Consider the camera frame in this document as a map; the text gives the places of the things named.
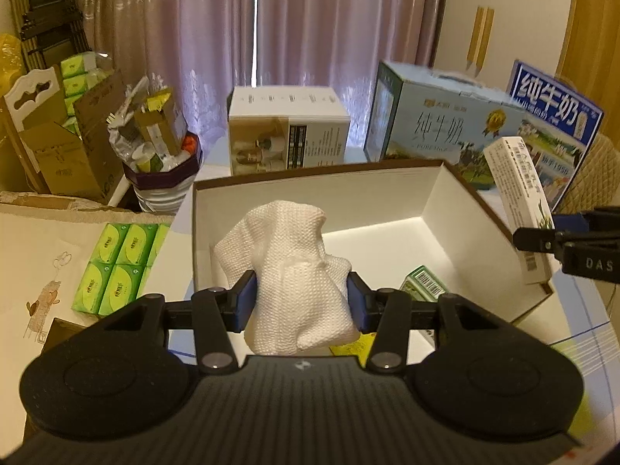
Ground white knitted cloth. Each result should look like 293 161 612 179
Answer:
214 200 359 356

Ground tall white medicine box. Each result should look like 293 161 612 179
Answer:
482 135 562 286

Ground small green carton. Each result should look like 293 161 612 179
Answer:
400 265 449 303

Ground yellow snack packet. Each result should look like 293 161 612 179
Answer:
329 333 376 367

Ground quilted tan headboard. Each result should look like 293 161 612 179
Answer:
556 134 619 214

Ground checkered bed sheet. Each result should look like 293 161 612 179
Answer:
167 165 619 464

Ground brown white open box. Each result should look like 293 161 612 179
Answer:
192 160 552 322

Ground green tissue pack bundle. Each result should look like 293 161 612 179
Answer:
71 222 170 317

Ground dark blue milk carton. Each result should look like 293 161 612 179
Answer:
508 60 604 209

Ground full trash bin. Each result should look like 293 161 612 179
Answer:
106 76 202 215

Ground white product box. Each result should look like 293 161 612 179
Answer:
228 86 351 175

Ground brown cardboard box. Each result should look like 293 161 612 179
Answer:
1 67 124 204

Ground purple curtain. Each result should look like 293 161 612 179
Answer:
78 0 443 148

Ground yellow plastic bag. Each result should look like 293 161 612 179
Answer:
0 34 24 96

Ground black folding rack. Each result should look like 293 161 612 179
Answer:
9 0 91 71

